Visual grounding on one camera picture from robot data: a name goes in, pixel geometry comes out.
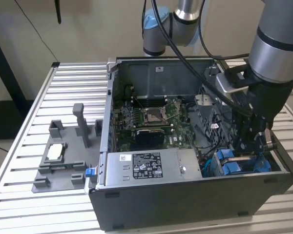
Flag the black hanging strap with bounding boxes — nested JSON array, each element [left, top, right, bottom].
[[54, 0, 62, 24]]

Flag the blue disk wire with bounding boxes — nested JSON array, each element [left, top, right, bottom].
[[201, 157, 213, 177]]

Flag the metal socket cover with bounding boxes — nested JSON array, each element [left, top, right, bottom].
[[162, 99, 182, 119]]

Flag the black open PC case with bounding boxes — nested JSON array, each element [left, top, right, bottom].
[[89, 55, 293, 232]]

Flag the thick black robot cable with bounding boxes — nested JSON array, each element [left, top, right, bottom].
[[199, 0, 250, 61], [150, 0, 254, 117]]

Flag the metal disk bay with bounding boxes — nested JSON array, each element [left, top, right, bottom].
[[214, 148, 275, 177]]

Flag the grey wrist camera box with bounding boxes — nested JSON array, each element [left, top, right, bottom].
[[265, 129, 278, 150]]

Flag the CPU socket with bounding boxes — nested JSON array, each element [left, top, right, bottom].
[[142, 108, 162, 124]]

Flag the silver CPU chip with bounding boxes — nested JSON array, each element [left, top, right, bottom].
[[46, 143, 64, 160]]

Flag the green motherboard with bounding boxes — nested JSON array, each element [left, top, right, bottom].
[[113, 97, 200, 153]]

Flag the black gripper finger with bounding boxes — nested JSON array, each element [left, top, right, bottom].
[[251, 116, 269, 154], [234, 114, 250, 156]]

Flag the black wire with white label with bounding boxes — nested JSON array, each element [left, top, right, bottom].
[[205, 114, 227, 137]]

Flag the black desk stand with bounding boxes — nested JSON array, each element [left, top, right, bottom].
[[0, 28, 32, 140]]

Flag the grey parts rack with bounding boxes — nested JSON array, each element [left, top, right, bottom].
[[31, 103, 105, 195]]

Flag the blue plastic disk carrier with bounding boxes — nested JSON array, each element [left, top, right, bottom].
[[221, 162, 272, 175]]

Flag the black RAM slots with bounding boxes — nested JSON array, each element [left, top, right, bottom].
[[133, 96, 169, 107]]

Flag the black square fan shroud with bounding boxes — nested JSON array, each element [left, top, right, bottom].
[[135, 128, 166, 148]]

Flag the grey power supply unit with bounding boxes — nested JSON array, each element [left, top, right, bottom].
[[105, 148, 202, 190]]

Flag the grey metal drive cage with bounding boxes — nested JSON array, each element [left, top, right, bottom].
[[194, 67, 235, 147]]

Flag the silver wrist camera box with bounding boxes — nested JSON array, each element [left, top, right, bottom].
[[214, 70, 250, 95]]

